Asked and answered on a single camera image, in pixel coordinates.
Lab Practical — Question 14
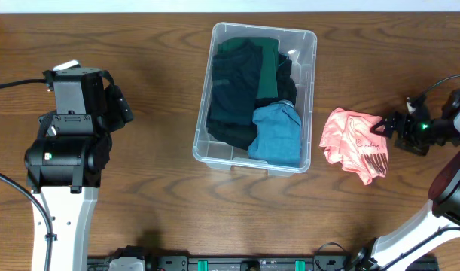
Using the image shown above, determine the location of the clear plastic storage bin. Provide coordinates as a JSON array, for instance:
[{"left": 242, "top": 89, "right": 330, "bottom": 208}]
[{"left": 193, "top": 22, "right": 318, "bottom": 177}]

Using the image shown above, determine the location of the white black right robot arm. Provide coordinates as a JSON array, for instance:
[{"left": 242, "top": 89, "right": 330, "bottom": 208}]
[{"left": 344, "top": 89, "right": 460, "bottom": 270}]

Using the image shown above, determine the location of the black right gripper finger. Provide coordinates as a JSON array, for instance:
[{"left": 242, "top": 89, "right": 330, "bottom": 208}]
[
  {"left": 370, "top": 126, "right": 394, "bottom": 138},
  {"left": 374, "top": 111, "right": 398, "bottom": 128}
]

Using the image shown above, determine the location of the small black garment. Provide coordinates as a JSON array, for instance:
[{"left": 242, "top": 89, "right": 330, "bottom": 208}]
[{"left": 210, "top": 39, "right": 263, "bottom": 126}]

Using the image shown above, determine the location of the blue cloth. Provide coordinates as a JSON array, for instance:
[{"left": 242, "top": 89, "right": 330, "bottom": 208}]
[{"left": 248, "top": 100, "right": 302, "bottom": 166}]

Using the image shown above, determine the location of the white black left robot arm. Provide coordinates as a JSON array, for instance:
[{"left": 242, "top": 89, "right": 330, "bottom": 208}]
[{"left": 25, "top": 65, "right": 133, "bottom": 270}]

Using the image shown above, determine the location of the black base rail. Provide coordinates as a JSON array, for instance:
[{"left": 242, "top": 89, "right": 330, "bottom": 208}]
[{"left": 87, "top": 245, "right": 440, "bottom": 271}]

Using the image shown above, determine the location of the dark green camisole top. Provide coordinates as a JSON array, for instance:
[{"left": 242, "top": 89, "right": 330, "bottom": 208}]
[{"left": 218, "top": 37, "right": 279, "bottom": 99}]

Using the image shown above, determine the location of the large black garment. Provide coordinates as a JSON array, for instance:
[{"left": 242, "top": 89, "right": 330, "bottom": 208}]
[{"left": 206, "top": 53, "right": 297, "bottom": 150}]

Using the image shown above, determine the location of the pink printed shirt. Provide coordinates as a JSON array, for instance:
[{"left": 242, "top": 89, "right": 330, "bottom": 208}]
[{"left": 319, "top": 108, "right": 388, "bottom": 185}]

